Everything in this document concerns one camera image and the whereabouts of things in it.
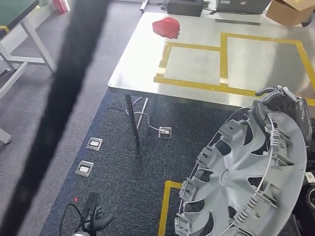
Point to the brown cardboard box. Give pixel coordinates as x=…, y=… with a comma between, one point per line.
x=288, y=13

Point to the steel floor socket box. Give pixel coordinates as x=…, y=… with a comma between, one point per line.
x=94, y=144
x=84, y=168

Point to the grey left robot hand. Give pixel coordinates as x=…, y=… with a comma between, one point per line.
x=100, y=223

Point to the yellow floor tape square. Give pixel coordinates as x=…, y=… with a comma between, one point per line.
x=163, y=211

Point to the large yellow tape rectangle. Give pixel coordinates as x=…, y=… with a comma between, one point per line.
x=258, y=38

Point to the red crumpled plastic bag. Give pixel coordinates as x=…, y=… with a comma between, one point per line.
x=166, y=27

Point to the small yellow tape rectangle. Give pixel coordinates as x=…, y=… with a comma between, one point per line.
x=192, y=46

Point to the grey plastic wheel hubcap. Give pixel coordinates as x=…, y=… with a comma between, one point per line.
x=233, y=182

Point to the black fabric carry case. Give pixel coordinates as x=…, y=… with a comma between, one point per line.
x=184, y=8

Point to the steel workbench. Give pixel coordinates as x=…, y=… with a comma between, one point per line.
x=137, y=58

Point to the grey laptop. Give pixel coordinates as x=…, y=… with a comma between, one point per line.
x=241, y=6

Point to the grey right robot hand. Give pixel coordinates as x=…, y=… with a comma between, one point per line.
x=301, y=114

